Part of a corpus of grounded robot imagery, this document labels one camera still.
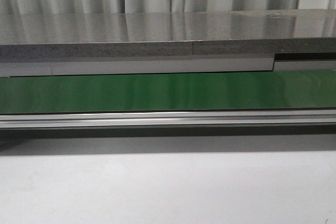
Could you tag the green conveyor belt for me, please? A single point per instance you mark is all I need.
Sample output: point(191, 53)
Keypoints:
point(168, 92)

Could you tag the grey stone counter slab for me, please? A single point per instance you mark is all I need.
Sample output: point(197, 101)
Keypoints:
point(71, 36)

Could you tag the aluminium conveyor front rail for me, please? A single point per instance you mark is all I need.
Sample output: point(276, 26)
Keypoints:
point(172, 118)

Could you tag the grey conveyor back rail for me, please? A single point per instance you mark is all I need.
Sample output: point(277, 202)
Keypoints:
point(168, 64)

